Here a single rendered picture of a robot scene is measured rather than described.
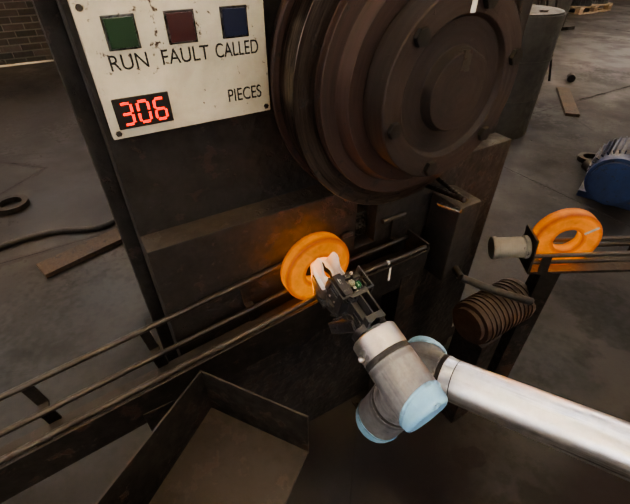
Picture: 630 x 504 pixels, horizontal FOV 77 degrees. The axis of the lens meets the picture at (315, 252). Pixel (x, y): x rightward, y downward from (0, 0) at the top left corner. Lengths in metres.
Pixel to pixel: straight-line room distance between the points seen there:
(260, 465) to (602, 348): 1.56
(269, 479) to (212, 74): 0.65
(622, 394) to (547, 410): 1.09
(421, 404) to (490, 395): 0.18
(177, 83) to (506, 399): 0.76
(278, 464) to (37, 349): 1.40
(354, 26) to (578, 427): 0.70
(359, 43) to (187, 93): 0.27
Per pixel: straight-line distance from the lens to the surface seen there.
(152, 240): 0.77
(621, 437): 0.82
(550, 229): 1.13
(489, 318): 1.15
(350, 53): 0.61
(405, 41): 0.59
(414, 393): 0.69
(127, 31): 0.65
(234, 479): 0.77
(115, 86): 0.67
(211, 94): 0.70
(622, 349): 2.06
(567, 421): 0.82
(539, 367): 1.81
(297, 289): 0.84
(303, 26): 0.60
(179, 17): 0.67
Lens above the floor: 1.30
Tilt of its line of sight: 39 degrees down
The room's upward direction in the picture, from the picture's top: straight up
